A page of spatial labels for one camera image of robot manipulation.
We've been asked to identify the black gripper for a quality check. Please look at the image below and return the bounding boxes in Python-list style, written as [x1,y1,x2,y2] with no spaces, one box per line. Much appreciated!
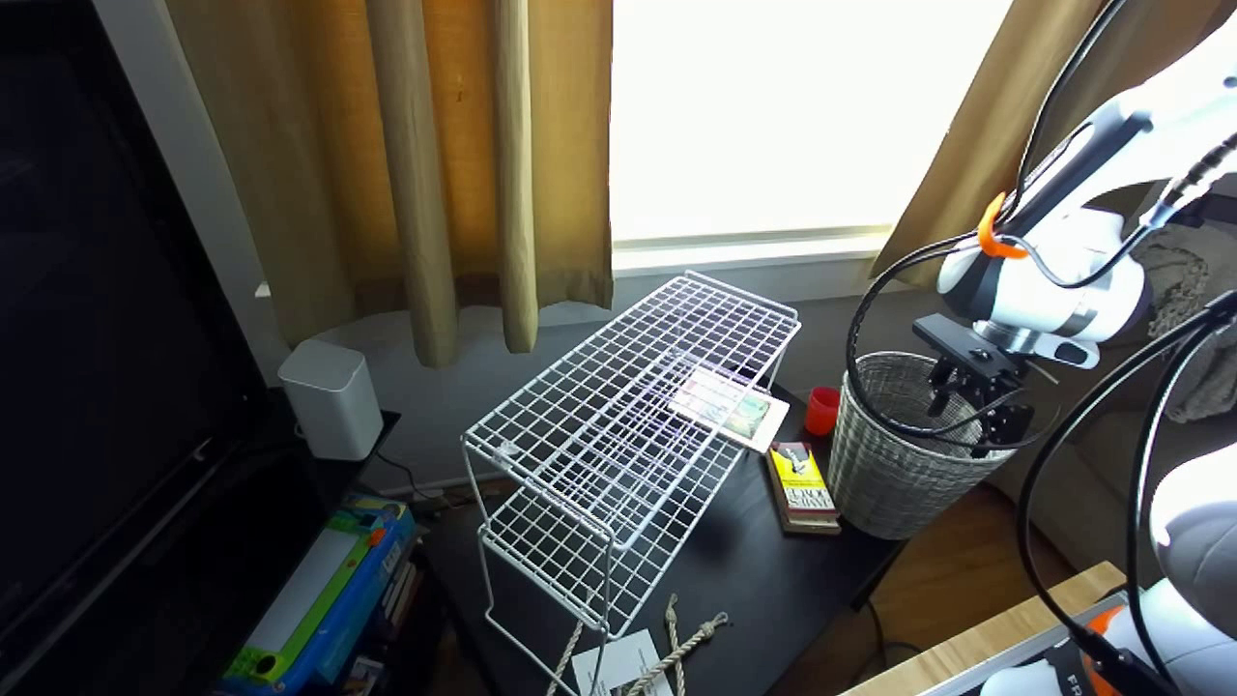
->
[908,310,1038,455]

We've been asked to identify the black mesh wastebasket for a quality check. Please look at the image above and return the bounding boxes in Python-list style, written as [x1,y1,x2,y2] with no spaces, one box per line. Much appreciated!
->
[825,347,1022,544]

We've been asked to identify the red plastic cup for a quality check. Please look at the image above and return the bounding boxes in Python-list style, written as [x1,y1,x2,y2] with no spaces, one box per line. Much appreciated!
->
[799,382,843,440]

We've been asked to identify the yellow brown flat box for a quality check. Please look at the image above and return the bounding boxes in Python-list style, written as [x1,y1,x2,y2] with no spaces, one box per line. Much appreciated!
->
[763,437,843,539]

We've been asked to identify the wooden platform board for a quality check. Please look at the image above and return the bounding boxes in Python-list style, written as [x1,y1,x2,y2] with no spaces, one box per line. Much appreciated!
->
[843,557,1132,696]

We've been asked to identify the beige armchair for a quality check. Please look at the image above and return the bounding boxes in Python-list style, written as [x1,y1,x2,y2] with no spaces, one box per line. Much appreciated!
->
[1017,178,1237,574]

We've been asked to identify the white printed card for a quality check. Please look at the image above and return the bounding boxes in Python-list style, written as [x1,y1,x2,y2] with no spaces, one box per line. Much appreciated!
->
[666,365,794,455]

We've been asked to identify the white card with photo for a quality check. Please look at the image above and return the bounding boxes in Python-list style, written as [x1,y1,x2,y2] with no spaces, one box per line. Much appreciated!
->
[569,628,676,696]

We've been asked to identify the small white speaker box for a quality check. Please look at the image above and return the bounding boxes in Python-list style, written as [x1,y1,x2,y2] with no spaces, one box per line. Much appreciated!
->
[273,338,388,466]

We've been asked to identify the green blue game boxes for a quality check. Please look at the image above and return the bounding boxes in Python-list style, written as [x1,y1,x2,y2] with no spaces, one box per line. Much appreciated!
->
[215,494,421,696]

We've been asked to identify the black television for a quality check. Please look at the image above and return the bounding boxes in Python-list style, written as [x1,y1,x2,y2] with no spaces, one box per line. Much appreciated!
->
[0,0,312,696]

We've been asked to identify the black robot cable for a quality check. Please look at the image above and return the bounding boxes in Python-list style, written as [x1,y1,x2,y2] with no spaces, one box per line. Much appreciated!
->
[843,0,1138,455]
[1017,286,1237,687]

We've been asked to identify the white wire mesh rack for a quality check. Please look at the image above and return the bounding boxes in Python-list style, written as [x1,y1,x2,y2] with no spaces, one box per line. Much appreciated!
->
[460,268,803,696]

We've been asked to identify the beige rope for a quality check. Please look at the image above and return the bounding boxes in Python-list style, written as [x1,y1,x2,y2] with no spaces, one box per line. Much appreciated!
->
[538,591,736,696]

